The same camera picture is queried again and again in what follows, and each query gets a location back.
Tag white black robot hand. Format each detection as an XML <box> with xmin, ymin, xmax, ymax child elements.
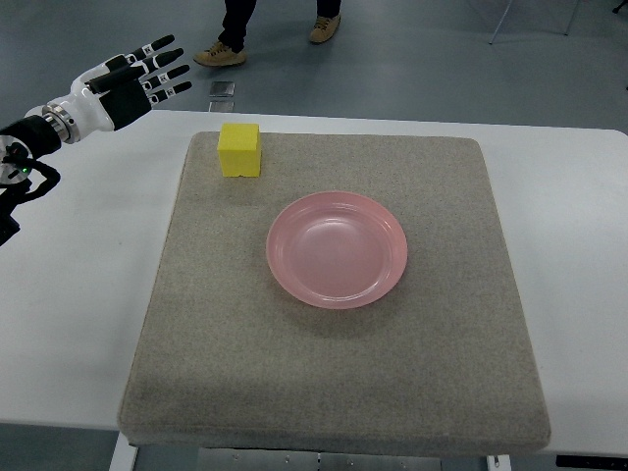
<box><xmin>32</xmin><ymin>34</ymin><xmax>191</xmax><ymax>143</ymax></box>

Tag yellow foam block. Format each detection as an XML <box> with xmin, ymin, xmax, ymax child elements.
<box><xmin>217</xmin><ymin>123</ymin><xmax>261</xmax><ymax>178</ymax></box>

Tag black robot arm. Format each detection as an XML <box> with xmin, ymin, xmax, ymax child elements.
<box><xmin>1</xmin><ymin>115</ymin><xmax>63</xmax><ymax>244</ymax></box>

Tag metal floor socket plate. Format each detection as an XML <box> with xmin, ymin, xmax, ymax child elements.
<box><xmin>208</xmin><ymin>80</ymin><xmax>236</xmax><ymax>113</ymax></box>

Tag pink plate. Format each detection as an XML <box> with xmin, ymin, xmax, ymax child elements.
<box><xmin>266</xmin><ymin>191</ymin><xmax>408</xmax><ymax>310</ymax></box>

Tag tan left boot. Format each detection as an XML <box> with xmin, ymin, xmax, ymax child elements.
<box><xmin>193</xmin><ymin>41</ymin><xmax>246</xmax><ymax>68</ymax></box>

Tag tan boot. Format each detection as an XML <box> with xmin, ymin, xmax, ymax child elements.
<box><xmin>309</xmin><ymin>15</ymin><xmax>341</xmax><ymax>44</ymax></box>
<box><xmin>193</xmin><ymin>41</ymin><xmax>246</xmax><ymax>68</ymax></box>

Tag dark trouser leg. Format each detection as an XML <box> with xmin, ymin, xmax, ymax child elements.
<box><xmin>316</xmin><ymin>0</ymin><xmax>341</xmax><ymax>19</ymax></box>
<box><xmin>218</xmin><ymin>0</ymin><xmax>257</xmax><ymax>53</ymax></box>

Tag tan right boot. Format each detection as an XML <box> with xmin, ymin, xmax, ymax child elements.
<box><xmin>309</xmin><ymin>15</ymin><xmax>341</xmax><ymax>44</ymax></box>

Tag beige felt mat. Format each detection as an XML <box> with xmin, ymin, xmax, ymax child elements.
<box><xmin>118</xmin><ymin>131</ymin><xmax>551</xmax><ymax>457</ymax></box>

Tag grey metal stand legs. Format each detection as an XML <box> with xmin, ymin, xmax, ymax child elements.
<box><xmin>488</xmin><ymin>0</ymin><xmax>628</xmax><ymax>45</ymax></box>

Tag white table leg frame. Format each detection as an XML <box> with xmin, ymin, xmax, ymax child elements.
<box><xmin>108</xmin><ymin>434</ymin><xmax>513</xmax><ymax>470</ymax></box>

